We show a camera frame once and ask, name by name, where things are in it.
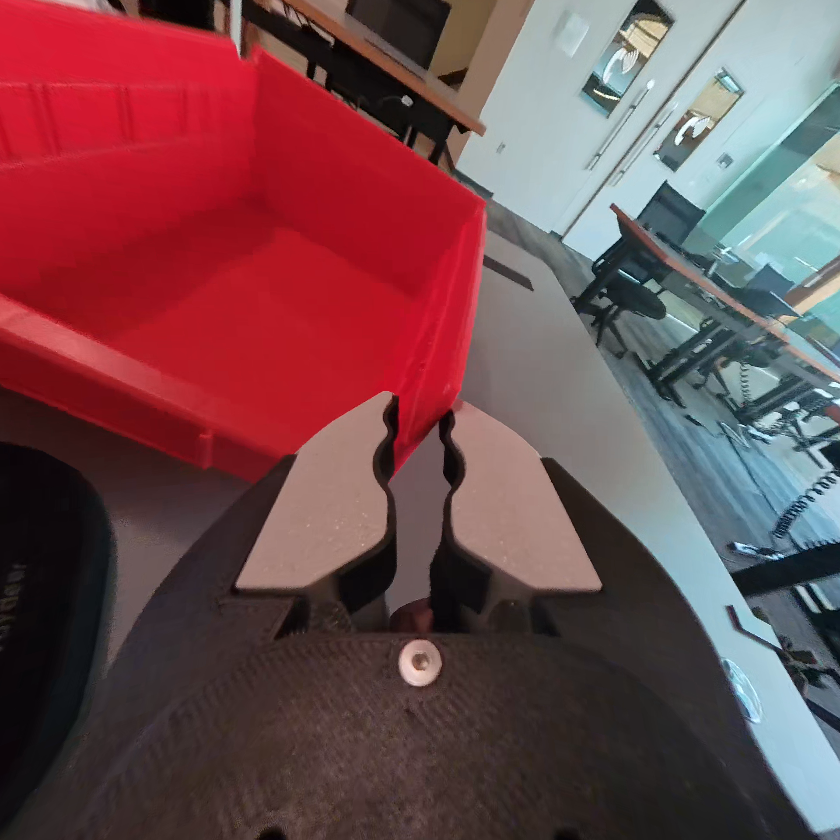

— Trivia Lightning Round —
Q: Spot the black office chair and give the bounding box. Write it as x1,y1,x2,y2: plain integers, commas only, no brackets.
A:
574,180,708,358

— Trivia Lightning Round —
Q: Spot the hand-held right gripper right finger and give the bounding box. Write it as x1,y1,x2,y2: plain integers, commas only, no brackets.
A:
430,402,603,634

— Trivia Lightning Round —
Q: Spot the black fabric case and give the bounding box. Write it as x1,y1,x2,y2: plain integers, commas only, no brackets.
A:
0,441,118,795

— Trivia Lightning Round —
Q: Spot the black monitor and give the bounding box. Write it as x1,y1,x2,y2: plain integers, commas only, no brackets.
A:
346,0,452,70

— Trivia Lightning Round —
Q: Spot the wooden desk by wall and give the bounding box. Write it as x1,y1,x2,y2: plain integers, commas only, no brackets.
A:
262,0,487,165

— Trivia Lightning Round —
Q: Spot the black coiled cable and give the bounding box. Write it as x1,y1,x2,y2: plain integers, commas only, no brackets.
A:
773,467,840,540

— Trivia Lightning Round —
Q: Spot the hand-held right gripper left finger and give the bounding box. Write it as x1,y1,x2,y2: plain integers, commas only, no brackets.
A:
235,392,401,614

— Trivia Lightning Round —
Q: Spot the long wooden office desk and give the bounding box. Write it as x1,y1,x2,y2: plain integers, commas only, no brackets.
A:
610,203,840,421

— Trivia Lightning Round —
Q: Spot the door glass panel with logo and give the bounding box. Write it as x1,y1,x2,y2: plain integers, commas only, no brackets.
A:
580,0,676,119

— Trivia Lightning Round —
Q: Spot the red plastic bin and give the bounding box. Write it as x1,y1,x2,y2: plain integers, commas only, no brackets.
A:
0,0,488,483

